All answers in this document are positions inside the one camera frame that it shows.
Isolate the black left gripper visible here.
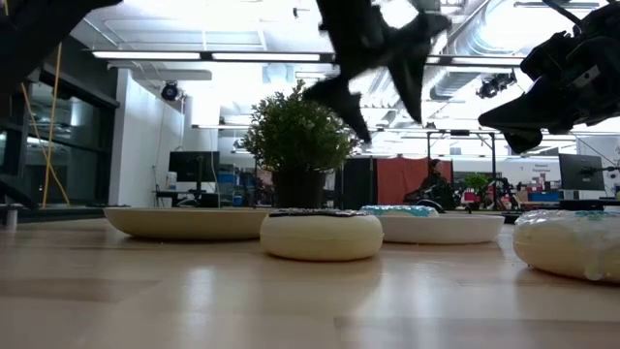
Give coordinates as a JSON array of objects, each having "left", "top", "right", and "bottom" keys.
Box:
[{"left": 302, "top": 0, "right": 453, "bottom": 145}]

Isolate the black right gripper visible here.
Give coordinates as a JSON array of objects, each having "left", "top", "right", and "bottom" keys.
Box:
[{"left": 477, "top": 28, "right": 620, "bottom": 154}]

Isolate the large blue frosted donut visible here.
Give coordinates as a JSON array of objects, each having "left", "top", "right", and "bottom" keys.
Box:
[{"left": 359, "top": 204, "right": 441, "bottom": 219}]

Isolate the large white frosted donut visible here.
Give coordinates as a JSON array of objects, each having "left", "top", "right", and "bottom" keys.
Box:
[{"left": 511, "top": 208, "right": 620, "bottom": 285}]

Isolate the large chocolate sprinkled donut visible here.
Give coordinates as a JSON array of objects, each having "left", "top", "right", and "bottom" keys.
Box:
[{"left": 259, "top": 207, "right": 386, "bottom": 263}]

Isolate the black ceiling spotlight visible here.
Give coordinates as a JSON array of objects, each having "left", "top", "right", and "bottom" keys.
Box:
[{"left": 476, "top": 71, "right": 518, "bottom": 100}]

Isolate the small green background plant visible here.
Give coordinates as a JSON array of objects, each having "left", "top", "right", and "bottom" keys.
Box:
[{"left": 463, "top": 173, "right": 491, "bottom": 196}]

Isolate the black computer monitor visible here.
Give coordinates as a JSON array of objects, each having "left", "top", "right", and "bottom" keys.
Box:
[
  {"left": 558, "top": 153, "right": 606, "bottom": 192},
  {"left": 168, "top": 150, "right": 221, "bottom": 184}
]

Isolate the green potted plant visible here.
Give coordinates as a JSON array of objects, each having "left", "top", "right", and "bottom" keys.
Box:
[{"left": 240, "top": 79, "right": 360, "bottom": 210}]

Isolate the orange partition screen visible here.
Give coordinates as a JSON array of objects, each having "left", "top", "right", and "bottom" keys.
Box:
[{"left": 376, "top": 157, "right": 455, "bottom": 206}]

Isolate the black partition screen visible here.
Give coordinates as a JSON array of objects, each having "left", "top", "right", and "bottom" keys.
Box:
[{"left": 333, "top": 157, "right": 378, "bottom": 210}]

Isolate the person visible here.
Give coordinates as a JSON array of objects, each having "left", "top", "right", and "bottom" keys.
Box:
[{"left": 404, "top": 158, "right": 457, "bottom": 212}]

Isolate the white round plate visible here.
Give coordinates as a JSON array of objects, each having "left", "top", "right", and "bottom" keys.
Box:
[{"left": 375, "top": 213, "right": 507, "bottom": 245}]

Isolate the round black ceiling fixture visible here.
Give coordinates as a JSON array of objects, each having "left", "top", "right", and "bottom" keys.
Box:
[{"left": 160, "top": 80, "right": 181, "bottom": 103}]

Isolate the long ceiling light fixture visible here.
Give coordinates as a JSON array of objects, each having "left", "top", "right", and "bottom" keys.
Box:
[{"left": 90, "top": 48, "right": 335, "bottom": 63}]

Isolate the beige round plate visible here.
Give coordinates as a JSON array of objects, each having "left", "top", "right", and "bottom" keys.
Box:
[{"left": 103, "top": 206, "right": 273, "bottom": 242}]

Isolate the yellow extension cable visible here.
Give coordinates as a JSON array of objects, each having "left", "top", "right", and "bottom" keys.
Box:
[{"left": 18, "top": 43, "right": 72, "bottom": 207}]

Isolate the black aluminium table frame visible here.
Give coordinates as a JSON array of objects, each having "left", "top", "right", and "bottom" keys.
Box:
[{"left": 0, "top": 176, "right": 40, "bottom": 212}]

